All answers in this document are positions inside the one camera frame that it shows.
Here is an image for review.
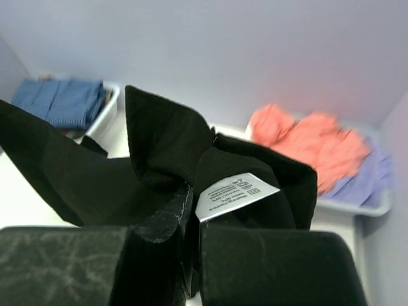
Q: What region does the striped folded shirt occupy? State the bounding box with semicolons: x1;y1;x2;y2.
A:
60;89;113;140

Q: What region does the blue checkered folded shirt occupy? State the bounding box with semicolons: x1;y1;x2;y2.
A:
11;78;106;129

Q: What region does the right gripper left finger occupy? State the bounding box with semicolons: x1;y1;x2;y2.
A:
1;227;128;305

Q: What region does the lavender shirt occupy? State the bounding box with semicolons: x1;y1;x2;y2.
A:
321;143;393;208

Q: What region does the black long sleeve shirt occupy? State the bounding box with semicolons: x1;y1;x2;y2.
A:
1;85;317;305

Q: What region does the right white plastic basket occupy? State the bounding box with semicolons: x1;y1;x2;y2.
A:
245;110;393;246

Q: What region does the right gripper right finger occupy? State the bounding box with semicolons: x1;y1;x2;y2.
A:
200;225;368;305

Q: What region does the orange pink shirt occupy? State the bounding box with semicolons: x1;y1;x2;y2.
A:
249;104;372;194

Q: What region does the left white plastic basket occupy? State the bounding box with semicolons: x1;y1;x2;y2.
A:
38;79;120;136

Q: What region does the white plastic basket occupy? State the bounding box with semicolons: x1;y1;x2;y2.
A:
38;79;120;136
245;110;393;246

